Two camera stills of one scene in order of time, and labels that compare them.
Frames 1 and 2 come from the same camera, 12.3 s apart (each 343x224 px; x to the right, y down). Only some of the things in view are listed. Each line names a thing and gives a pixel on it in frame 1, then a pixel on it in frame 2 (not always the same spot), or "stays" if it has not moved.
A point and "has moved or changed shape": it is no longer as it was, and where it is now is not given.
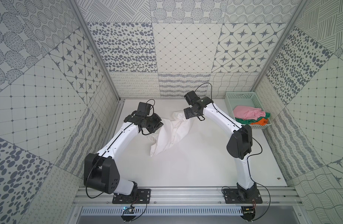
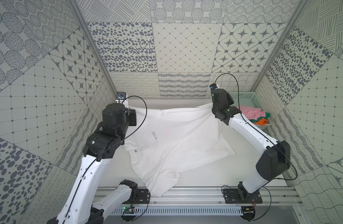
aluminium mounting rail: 81,196 stays
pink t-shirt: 248,113 stays
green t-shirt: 249,121 stays
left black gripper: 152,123 to 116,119
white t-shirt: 170,132 has moved or changed shape
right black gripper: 188,113 to 230,101
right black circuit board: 249,213 stays
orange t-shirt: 262,122 stays
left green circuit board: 127,210 stays
